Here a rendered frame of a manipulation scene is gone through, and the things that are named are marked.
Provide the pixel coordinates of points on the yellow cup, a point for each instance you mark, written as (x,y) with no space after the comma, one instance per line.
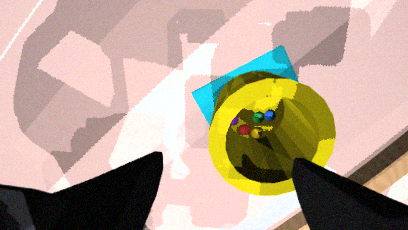
(303,128)

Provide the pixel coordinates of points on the red marble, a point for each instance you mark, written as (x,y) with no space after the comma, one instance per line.
(245,129)

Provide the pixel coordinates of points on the yellow marble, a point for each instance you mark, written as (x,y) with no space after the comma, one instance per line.
(256,133)

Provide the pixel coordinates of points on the light wooden bar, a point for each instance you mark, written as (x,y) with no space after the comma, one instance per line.
(377,174)

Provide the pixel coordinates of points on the dark blue ball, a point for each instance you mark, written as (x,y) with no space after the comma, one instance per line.
(269,115)

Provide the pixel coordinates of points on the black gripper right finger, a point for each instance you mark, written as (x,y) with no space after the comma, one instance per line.
(333,202)

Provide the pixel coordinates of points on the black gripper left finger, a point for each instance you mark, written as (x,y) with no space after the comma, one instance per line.
(119,199)

